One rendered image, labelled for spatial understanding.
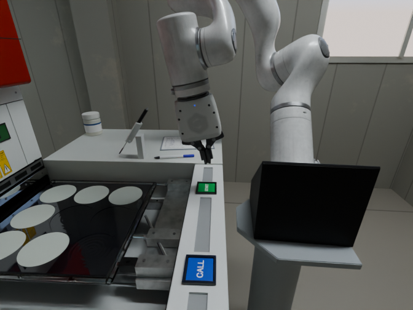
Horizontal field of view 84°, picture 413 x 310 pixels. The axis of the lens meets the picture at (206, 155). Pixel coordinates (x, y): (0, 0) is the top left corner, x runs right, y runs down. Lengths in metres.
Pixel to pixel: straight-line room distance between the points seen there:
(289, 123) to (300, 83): 0.13
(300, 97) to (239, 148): 1.68
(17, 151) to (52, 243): 0.34
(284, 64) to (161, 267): 0.66
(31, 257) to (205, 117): 0.49
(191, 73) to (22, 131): 0.60
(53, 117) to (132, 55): 1.10
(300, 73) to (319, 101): 1.63
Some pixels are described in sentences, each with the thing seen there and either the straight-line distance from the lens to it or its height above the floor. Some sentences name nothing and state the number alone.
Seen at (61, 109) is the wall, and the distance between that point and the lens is 2.80.
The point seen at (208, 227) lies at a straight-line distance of 0.53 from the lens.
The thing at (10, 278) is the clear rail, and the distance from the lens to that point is 0.64.
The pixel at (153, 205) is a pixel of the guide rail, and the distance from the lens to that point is 0.80.
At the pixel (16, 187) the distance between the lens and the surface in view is 0.89.
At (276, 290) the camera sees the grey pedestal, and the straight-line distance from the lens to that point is 0.91.
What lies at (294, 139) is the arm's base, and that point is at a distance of 0.68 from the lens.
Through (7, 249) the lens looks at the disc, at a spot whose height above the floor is 0.90.
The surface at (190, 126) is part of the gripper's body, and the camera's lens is 0.54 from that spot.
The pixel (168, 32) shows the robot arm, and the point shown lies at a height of 1.34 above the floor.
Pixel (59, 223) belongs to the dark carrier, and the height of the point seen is 0.90.
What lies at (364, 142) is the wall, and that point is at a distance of 2.69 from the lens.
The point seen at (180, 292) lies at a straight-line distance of 0.43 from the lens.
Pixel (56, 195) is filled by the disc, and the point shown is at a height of 0.90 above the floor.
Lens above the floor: 1.31
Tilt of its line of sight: 24 degrees down
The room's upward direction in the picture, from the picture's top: straight up
